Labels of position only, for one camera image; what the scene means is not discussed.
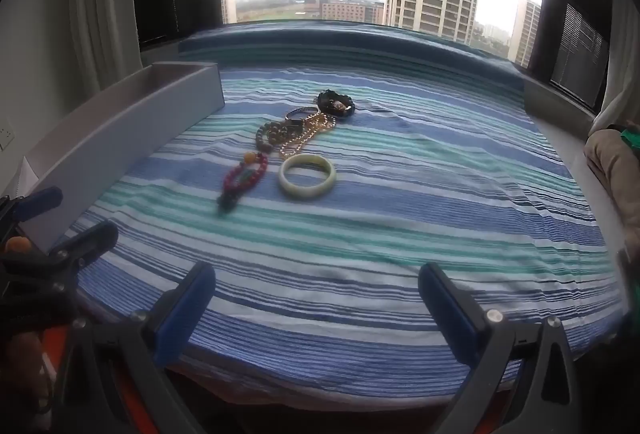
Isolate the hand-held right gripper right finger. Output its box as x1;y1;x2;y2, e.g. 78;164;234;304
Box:
417;262;596;434

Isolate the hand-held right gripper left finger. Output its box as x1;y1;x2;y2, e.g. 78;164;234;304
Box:
52;260;217;434

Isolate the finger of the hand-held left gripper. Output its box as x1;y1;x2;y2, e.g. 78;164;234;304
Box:
0;186;64;227
47;220;120;271

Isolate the white rectangular box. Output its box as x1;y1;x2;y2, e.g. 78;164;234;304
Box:
17;60;226;255

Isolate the red bead bracelet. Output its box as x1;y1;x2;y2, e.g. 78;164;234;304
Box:
216;152;269;215

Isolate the pale jade bangle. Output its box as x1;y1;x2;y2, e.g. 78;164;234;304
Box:
278;153;336;200

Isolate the brown wooden bead bracelet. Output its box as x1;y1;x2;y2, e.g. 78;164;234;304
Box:
255;120;301;154

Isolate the amber bead necklace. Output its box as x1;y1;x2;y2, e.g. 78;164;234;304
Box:
279;111;337;160

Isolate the gold bangle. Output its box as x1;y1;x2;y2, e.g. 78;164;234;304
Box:
285;106;321;125

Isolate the black strap watch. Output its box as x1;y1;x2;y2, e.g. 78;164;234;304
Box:
315;89;357;117

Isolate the person's left hand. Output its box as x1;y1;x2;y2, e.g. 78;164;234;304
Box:
0;331;46;415

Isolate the blue green striped blanket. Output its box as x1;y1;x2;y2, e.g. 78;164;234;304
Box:
65;21;631;402

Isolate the white curtain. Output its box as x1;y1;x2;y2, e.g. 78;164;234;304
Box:
67;0;143;90
597;0;640;130

